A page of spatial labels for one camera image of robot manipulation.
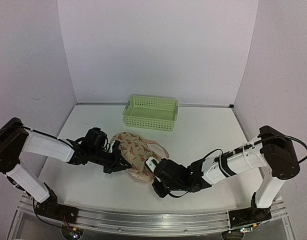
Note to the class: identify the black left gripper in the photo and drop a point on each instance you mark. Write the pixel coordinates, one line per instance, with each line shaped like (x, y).
(117, 166)

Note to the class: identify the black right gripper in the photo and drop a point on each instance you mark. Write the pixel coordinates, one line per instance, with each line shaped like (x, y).
(162, 192)

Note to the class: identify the floral mesh laundry bag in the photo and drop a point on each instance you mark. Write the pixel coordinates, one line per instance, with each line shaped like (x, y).
(135, 149)

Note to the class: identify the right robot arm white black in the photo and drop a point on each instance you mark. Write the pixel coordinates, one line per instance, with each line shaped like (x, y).
(281, 154)

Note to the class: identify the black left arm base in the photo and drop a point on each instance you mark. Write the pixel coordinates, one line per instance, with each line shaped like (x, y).
(51, 209)

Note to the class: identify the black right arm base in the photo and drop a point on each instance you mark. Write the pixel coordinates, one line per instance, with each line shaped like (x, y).
(245, 217)

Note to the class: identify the green plastic basket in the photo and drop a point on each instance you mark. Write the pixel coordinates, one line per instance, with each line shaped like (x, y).
(150, 112)

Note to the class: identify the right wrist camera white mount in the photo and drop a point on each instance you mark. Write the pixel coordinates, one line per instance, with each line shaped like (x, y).
(151, 163)

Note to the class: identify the aluminium front rail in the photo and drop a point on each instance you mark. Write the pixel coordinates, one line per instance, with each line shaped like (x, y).
(179, 224)

